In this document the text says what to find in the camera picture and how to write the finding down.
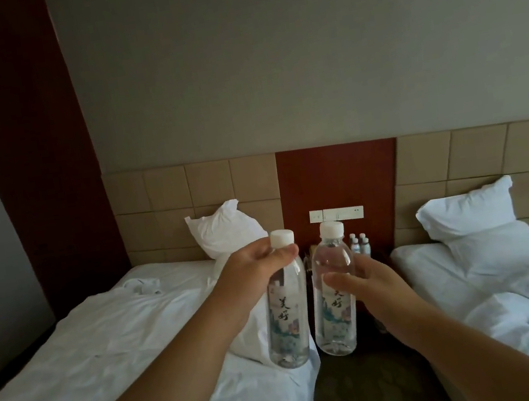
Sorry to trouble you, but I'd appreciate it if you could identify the red-brown wooden column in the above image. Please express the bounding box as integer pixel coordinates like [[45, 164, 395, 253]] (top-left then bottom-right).
[[0, 0, 138, 330]]

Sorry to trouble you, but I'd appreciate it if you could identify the crumpled white cloth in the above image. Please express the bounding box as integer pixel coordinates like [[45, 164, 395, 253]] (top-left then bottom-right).
[[121, 273, 166, 301]]

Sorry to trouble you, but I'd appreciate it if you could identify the person's right hand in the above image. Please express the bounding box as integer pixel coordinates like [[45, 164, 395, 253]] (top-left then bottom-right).
[[320, 248, 424, 344]]

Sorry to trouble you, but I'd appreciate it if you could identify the bed with flat white sheet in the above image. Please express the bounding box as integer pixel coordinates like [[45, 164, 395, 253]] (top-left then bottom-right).
[[0, 239, 328, 401]]

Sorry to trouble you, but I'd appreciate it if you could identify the tan tiled headboard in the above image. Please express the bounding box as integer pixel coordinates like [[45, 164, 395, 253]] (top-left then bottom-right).
[[378, 116, 529, 260], [101, 148, 292, 277]]

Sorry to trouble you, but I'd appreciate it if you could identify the clear water bottle white cap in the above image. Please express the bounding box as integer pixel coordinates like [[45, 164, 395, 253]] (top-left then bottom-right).
[[250, 226, 321, 373], [297, 218, 369, 360]]

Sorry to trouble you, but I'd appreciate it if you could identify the red-brown wooden wall panel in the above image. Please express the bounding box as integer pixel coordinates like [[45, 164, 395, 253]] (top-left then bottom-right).
[[272, 133, 414, 268]]

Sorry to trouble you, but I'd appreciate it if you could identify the person's left hand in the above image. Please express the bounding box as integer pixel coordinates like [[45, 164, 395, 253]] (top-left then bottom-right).
[[204, 233, 311, 337]]

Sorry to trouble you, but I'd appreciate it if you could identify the person's right forearm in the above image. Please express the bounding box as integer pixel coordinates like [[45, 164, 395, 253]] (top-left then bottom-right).
[[362, 268, 529, 401]]

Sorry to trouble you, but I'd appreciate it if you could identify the person's left forearm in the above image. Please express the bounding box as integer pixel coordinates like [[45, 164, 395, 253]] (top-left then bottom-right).
[[12, 280, 273, 401]]

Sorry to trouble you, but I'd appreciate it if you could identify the wide white wall switch panel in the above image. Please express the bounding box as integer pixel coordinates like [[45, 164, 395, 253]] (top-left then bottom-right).
[[322, 203, 366, 224]]

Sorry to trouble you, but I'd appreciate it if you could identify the bed with crumpled white bedding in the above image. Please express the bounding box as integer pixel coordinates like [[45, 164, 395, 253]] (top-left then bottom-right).
[[387, 216, 529, 401]]

